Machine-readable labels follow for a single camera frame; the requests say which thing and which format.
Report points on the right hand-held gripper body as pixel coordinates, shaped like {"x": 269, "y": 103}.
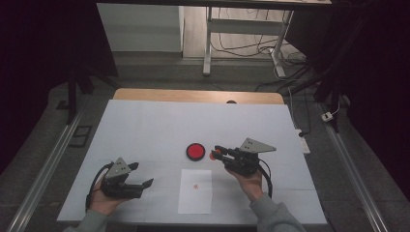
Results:
{"x": 245, "y": 161}

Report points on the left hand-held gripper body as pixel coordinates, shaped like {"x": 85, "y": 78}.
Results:
{"x": 116, "y": 170}

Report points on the orange stamp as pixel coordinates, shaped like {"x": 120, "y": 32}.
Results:
{"x": 212, "y": 157}

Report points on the round black red ink pad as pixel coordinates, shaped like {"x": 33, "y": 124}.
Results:
{"x": 195, "y": 151}

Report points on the white paper sheet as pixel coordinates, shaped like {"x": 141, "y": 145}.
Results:
{"x": 195, "y": 199}

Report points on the person's right hand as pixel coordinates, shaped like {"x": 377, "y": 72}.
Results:
{"x": 253, "y": 187}

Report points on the person's left hand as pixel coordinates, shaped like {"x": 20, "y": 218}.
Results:
{"x": 101, "y": 203}

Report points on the white table cover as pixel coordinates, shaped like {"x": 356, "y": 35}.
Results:
{"x": 161, "y": 129}

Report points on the white power strip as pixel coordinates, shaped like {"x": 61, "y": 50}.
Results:
{"x": 303, "y": 141}

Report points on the wooden table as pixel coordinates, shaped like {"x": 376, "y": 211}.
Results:
{"x": 177, "y": 95}

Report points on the small white plug adapter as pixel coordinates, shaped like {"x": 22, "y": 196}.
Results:
{"x": 327, "y": 116}

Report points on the black tripod stand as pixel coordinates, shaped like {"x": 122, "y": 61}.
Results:
{"x": 332, "y": 87}

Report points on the dark curtain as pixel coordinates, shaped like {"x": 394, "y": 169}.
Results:
{"x": 38, "y": 64}
{"x": 377, "y": 80}

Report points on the white cabinet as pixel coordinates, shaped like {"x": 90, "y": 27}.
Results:
{"x": 141, "y": 29}

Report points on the black floor frame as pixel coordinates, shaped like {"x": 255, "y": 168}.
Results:
{"x": 80, "y": 136}

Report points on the metal floor rail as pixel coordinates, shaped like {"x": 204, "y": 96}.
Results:
{"x": 45, "y": 167}
{"x": 351, "y": 167}

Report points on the white desk frame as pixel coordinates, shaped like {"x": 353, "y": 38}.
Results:
{"x": 245, "y": 26}

